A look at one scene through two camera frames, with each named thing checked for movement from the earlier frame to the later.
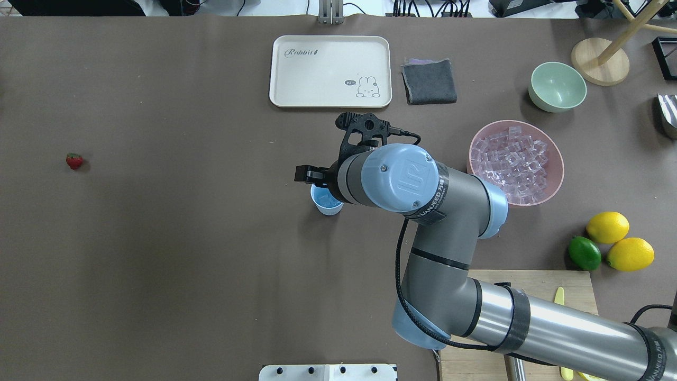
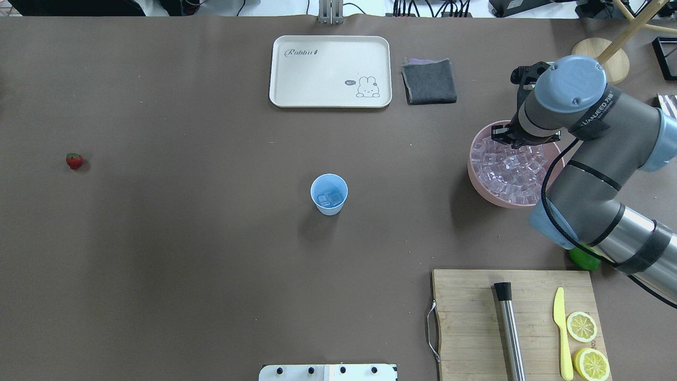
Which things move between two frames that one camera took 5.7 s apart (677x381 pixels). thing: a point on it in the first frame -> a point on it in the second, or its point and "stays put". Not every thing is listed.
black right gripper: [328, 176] -> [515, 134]
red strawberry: [74, 161] stays put
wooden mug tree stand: [605, 62] stays put
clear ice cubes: [516, 162] stays put
